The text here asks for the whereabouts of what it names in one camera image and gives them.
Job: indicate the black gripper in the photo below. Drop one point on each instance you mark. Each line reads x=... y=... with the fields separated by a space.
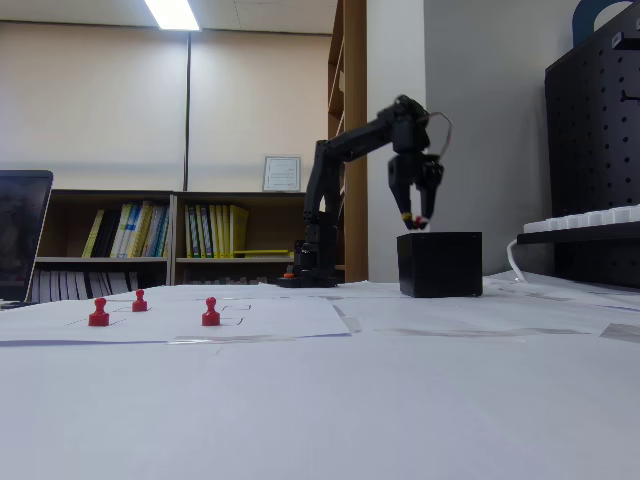
x=411 y=176

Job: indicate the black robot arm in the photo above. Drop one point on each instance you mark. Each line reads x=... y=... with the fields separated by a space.
x=325 y=170

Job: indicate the tall wooden bookshelf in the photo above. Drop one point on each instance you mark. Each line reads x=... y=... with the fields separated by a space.
x=356 y=75

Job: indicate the framed white certificate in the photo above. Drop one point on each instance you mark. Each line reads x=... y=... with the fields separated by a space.
x=282 y=173

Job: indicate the red pawn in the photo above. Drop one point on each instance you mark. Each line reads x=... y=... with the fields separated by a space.
x=99 y=317
x=210 y=317
x=139 y=305
x=416 y=223

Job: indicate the black pegboard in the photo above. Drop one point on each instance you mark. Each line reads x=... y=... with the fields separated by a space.
x=595 y=150

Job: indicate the dark blue rounded object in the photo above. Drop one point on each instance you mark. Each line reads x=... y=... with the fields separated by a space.
x=582 y=20

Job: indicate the ceiling light panel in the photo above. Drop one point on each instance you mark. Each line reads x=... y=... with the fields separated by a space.
x=172 y=14

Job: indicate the black laptop screen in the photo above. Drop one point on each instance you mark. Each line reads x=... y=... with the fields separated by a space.
x=20 y=235

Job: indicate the white power strip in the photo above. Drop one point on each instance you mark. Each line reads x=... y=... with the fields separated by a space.
x=590 y=219

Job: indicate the black book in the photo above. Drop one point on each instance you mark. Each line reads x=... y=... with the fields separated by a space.
x=107 y=235

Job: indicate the clear tape strip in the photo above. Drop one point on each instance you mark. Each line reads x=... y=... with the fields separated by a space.
x=230 y=339
x=622 y=332
x=347 y=320

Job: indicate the black open box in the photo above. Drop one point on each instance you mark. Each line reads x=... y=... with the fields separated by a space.
x=440 y=265

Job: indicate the yellow-green book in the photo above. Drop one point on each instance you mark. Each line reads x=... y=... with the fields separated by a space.
x=93 y=235

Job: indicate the yellow flat folder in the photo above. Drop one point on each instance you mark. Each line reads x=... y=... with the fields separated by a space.
x=260 y=252

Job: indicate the dark vertical wall conduit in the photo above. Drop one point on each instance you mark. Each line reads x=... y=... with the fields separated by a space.
x=187 y=110

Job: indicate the low wooden bookshelf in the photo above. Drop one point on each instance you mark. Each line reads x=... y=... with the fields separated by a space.
x=70 y=200
x=265 y=225

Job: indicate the paper sheet with drawn squares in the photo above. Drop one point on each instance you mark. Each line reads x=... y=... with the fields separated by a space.
x=280 y=315

